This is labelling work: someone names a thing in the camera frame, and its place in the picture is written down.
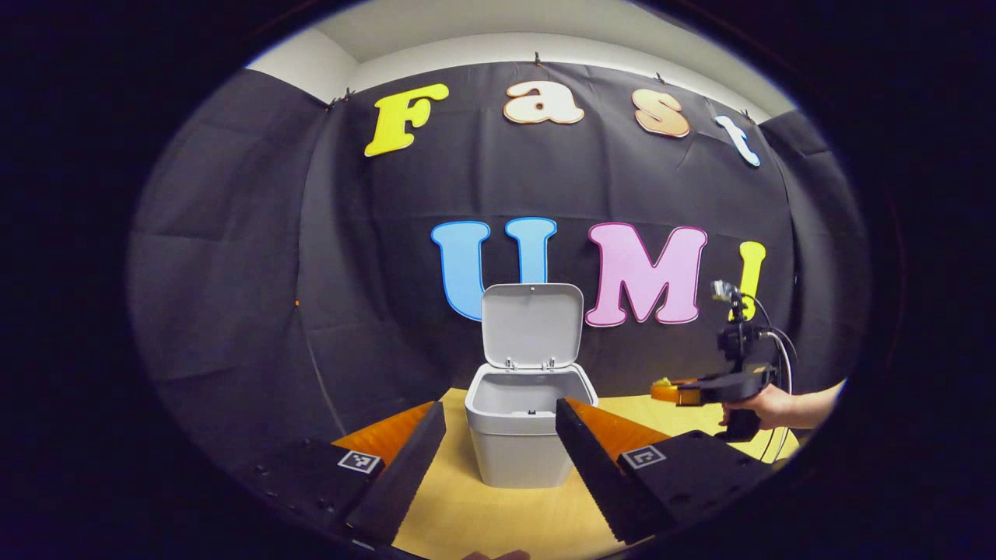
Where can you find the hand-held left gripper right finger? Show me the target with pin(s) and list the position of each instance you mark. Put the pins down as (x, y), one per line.
(603, 486)

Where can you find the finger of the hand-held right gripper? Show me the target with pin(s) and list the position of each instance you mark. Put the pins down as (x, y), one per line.
(681, 393)

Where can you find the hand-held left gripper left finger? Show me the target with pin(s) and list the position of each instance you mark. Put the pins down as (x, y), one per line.
(401, 478)

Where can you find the white desktop garbage bin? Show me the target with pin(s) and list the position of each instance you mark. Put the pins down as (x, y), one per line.
(517, 447)

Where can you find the yellow wooden desktop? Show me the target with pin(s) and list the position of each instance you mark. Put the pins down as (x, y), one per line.
(482, 521)

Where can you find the black backdrop cloth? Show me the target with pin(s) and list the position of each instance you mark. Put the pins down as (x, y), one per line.
(257, 272)

